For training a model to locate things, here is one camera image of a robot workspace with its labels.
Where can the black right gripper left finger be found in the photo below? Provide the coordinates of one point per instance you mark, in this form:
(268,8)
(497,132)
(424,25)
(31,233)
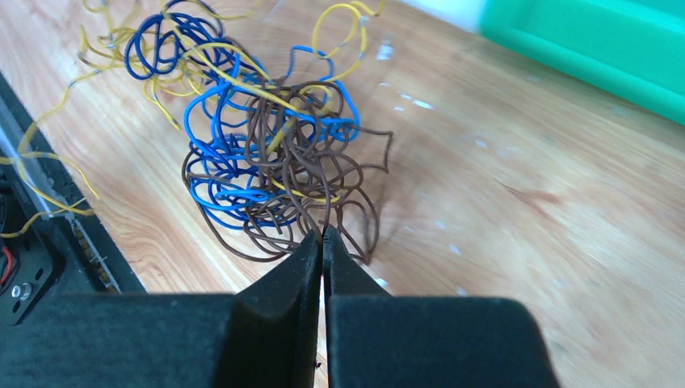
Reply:
(270,339)

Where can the green plastic bin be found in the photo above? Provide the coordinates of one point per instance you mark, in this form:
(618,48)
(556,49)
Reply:
(633,49)

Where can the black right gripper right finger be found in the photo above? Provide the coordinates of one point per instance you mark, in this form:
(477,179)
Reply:
(377,340)

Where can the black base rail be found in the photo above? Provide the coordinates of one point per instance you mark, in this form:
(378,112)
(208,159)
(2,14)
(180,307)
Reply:
(46,251)

